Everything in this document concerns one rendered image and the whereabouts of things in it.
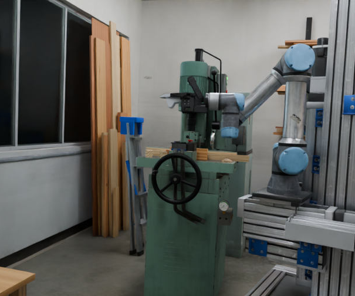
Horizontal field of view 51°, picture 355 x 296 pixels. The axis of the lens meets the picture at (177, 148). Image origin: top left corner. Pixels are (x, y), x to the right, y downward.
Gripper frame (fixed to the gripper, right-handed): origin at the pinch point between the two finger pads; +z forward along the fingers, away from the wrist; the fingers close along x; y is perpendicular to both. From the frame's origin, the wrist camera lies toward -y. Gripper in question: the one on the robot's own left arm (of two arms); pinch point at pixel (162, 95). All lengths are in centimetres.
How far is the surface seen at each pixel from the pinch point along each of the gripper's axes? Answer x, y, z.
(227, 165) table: 59, 29, -31
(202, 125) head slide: 84, 3, -14
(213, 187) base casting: 62, 42, -23
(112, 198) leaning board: 194, 64, 74
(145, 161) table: 66, 29, 19
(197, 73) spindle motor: 65, -27, -11
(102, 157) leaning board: 188, 25, 85
